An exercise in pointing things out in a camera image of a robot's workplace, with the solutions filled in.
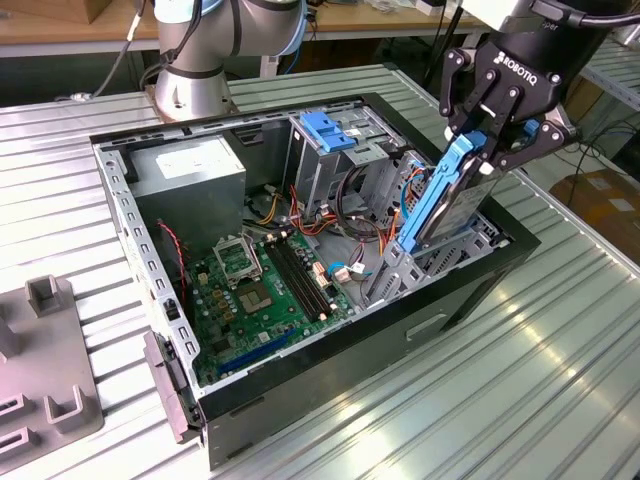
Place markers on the CPU socket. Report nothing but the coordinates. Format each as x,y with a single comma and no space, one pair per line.
255,299

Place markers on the grey metal disk bay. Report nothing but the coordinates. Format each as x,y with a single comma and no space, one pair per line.
400,285

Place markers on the blue expansion slot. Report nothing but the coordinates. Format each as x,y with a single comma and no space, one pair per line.
255,352

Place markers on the wooden desk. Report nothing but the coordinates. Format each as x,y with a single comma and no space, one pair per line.
380,22

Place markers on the hard disk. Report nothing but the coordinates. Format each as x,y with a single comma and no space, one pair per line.
460,205

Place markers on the green motherboard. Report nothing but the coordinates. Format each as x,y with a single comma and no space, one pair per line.
280,307

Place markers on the black stand leg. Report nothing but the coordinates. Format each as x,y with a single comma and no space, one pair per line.
440,50

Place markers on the metal optical drive cage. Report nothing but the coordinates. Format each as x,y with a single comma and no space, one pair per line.
320,175

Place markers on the small white box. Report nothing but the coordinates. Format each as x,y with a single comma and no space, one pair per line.
430,7

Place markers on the labelled cardboard box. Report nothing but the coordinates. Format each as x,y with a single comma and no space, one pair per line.
600,200

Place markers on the brown cardboard box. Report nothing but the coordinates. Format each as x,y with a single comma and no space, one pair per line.
100,9

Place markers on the grey case latch panel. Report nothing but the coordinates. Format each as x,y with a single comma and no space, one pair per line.
167,385

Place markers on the black open PC case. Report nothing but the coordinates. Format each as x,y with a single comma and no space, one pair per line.
350,380

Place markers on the black RAM slot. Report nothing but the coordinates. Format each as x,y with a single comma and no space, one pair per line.
316,280
296,280
310,280
302,280

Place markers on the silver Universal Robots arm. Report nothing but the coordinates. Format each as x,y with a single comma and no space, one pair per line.
200,45

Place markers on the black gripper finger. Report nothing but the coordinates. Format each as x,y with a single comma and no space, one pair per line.
457,85
550,137

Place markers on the grey power supply box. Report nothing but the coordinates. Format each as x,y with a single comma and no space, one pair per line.
190,200

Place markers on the grey parts rack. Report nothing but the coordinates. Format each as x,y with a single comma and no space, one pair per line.
45,350

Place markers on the metal slat side table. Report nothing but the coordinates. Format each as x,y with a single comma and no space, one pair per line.
620,75

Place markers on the blue plastic drive latch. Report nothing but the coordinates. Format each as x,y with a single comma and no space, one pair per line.
325,131

